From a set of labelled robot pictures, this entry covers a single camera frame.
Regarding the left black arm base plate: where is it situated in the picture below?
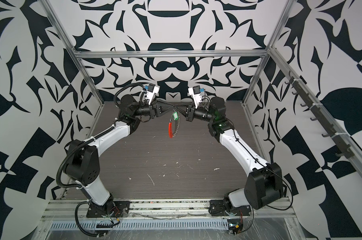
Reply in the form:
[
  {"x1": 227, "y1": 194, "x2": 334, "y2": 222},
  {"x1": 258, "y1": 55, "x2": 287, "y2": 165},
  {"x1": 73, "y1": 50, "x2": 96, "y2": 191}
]
[{"x1": 86, "y1": 201, "x2": 131, "y2": 218}]

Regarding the white slotted cable duct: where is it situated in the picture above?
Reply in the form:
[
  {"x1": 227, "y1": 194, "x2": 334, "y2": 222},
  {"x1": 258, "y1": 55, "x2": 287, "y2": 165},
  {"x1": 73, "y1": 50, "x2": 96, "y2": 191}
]
[{"x1": 50, "y1": 219, "x2": 229, "y2": 231}]

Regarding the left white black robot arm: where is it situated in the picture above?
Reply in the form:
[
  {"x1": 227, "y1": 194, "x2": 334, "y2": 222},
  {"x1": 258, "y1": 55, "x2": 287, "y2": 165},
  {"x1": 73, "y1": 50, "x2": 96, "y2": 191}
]
[{"x1": 56, "y1": 95, "x2": 176, "y2": 208}]

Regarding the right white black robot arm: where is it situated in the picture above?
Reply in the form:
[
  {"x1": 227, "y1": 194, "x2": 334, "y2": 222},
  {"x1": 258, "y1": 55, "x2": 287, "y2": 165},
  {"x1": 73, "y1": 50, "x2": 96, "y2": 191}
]
[{"x1": 178, "y1": 97, "x2": 283, "y2": 211}]

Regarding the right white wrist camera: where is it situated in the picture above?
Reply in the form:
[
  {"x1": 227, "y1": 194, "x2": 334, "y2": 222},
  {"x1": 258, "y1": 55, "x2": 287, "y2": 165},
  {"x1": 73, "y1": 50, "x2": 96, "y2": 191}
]
[{"x1": 188, "y1": 85, "x2": 204, "y2": 109}]

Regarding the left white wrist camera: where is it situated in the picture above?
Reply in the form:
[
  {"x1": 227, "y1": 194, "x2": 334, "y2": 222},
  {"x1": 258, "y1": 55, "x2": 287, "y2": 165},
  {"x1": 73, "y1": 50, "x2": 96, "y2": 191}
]
[{"x1": 145, "y1": 84, "x2": 160, "y2": 105}]

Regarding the silver keyring with red tag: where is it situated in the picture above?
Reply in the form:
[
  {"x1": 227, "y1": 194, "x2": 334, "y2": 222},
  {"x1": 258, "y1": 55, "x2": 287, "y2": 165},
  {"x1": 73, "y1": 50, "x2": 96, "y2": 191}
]
[{"x1": 168, "y1": 116, "x2": 180, "y2": 139}]

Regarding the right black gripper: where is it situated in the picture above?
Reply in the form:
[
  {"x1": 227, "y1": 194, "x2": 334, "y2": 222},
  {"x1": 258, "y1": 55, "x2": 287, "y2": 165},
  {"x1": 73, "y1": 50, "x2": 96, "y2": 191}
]
[{"x1": 176, "y1": 102, "x2": 217, "y2": 126}]

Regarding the black wall hook rail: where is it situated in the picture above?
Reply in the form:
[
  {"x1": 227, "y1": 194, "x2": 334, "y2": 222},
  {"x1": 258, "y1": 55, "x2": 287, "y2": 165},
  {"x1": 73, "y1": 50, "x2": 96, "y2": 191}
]
[{"x1": 286, "y1": 71, "x2": 355, "y2": 159}]

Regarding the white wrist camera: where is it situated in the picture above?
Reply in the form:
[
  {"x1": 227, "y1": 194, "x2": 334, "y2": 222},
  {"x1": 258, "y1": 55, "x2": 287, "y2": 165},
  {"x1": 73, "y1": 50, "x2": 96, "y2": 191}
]
[
  {"x1": 188, "y1": 85, "x2": 204, "y2": 109},
  {"x1": 145, "y1": 84, "x2": 160, "y2": 105}
]

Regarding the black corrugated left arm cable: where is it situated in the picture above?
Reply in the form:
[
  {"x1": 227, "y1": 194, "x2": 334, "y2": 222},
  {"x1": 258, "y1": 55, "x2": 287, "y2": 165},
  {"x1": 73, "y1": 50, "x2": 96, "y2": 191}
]
[{"x1": 56, "y1": 82, "x2": 149, "y2": 238}]

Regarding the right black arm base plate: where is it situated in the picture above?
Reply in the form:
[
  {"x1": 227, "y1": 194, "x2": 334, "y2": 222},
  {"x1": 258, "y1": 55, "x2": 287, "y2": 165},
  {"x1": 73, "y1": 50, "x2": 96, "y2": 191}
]
[{"x1": 208, "y1": 199, "x2": 251, "y2": 217}]

